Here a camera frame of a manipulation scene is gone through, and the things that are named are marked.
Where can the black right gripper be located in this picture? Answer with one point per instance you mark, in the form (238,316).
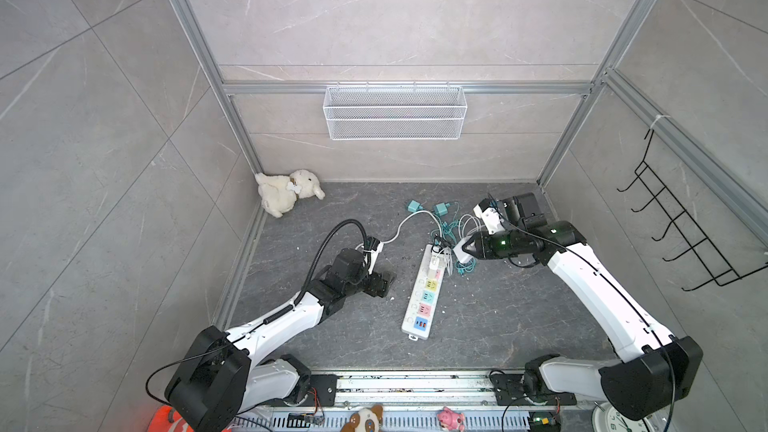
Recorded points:
(482,250)

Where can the white wire mesh basket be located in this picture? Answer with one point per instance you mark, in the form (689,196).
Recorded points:
(380,113)

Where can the white black-cabled plug adapter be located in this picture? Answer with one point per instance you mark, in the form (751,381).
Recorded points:
(441,261)

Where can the white alarm clock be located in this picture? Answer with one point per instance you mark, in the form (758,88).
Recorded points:
(606,418)

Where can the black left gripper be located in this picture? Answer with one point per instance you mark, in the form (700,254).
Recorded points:
(377,289)

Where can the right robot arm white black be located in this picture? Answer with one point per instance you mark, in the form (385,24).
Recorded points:
(653,368)

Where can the white charger with cable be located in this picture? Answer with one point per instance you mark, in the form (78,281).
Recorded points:
(467,225)

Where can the white plush lamb toy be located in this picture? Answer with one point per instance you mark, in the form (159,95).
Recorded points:
(279,193)

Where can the pink plush toy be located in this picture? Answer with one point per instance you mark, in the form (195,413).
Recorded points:
(451,421)

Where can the white power strip colourful sockets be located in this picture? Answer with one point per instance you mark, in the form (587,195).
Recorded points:
(422,306)

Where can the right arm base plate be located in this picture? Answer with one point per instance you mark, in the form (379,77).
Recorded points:
(516,390)

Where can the red plush toy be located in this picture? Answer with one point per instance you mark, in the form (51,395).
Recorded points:
(167,419)

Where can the black wire hook rack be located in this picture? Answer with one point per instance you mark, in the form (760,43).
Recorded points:
(678,218)

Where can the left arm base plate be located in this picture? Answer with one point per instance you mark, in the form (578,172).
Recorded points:
(321,388)

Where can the teal charger adapter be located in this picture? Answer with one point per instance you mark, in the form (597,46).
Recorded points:
(414,206)
(441,209)

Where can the brown white plush dog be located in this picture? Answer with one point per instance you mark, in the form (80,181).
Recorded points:
(368,419)

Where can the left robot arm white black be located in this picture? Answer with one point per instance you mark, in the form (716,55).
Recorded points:
(227,373)

